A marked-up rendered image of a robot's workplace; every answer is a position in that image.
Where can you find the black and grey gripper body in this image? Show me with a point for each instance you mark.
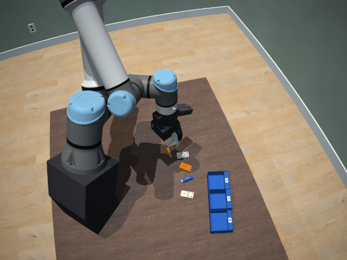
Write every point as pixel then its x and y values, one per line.
pixel 165 129

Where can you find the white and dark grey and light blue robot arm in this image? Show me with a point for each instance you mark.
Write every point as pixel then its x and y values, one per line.
pixel 105 81

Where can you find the blue rack of three bins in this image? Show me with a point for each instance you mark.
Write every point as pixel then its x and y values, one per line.
pixel 220 202

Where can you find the white domino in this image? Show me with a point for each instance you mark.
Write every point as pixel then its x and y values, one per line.
pixel 182 154
pixel 187 194

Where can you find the orange nine-volt battery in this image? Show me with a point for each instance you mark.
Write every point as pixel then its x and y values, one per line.
pixel 185 167

